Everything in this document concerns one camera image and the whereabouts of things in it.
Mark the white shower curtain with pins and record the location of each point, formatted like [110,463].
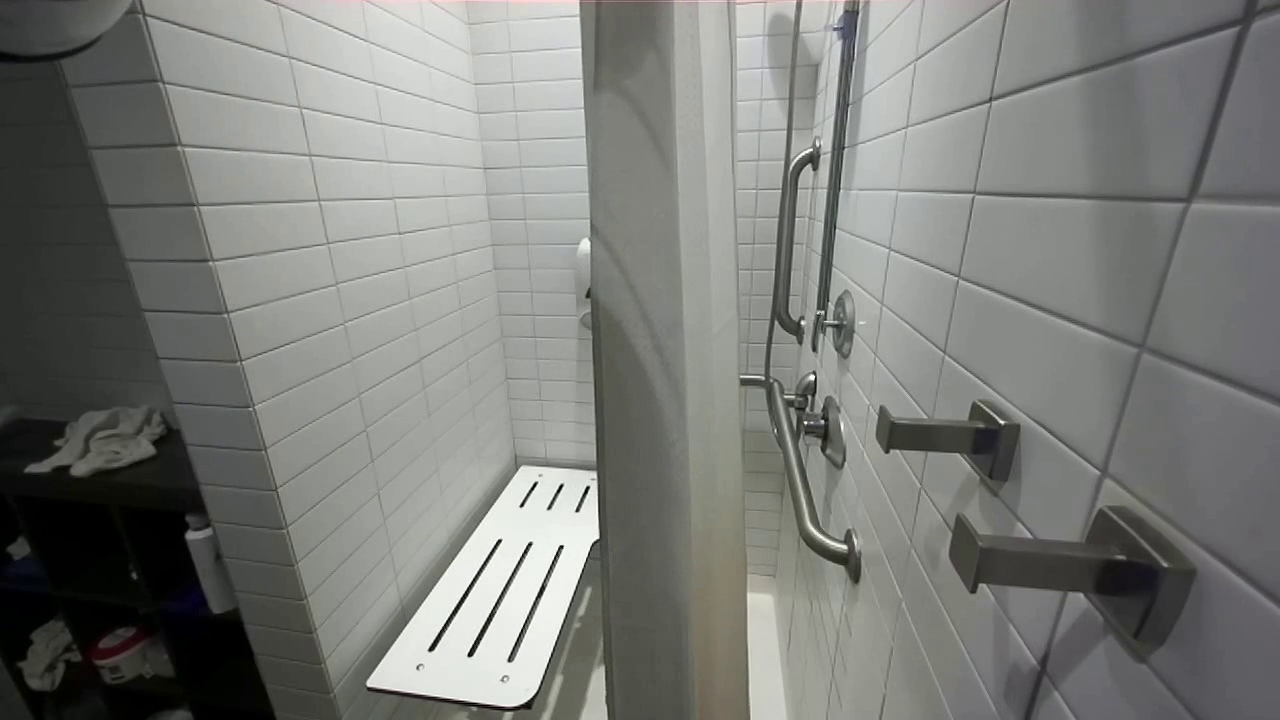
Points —
[665,400]

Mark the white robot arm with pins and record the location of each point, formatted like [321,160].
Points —
[55,21]

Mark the short vertical metal grab bar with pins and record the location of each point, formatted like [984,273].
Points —
[786,240]

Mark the metal shower valve with lever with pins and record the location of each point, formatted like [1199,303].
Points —
[820,424]

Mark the round metal shower valve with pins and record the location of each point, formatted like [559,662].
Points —
[841,323]

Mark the long angled metal grab bar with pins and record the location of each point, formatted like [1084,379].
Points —
[802,492]

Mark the tall metal shower slide bar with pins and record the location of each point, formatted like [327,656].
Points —
[836,172]

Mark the white slotted shower bench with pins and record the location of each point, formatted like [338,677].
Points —
[494,603]

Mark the white plastic bottle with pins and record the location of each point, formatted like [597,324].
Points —
[208,565]

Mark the crumpled white towel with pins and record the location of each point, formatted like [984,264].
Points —
[100,437]

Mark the dark cubby shelf unit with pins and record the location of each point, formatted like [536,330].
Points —
[121,527]

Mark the red and white container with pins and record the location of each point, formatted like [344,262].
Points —
[124,654]

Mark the small white cloth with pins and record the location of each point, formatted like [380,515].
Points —
[48,654]

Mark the small square metal wall hook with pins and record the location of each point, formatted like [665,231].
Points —
[948,428]

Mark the large square metal wall hook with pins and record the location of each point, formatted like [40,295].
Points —
[1072,565]

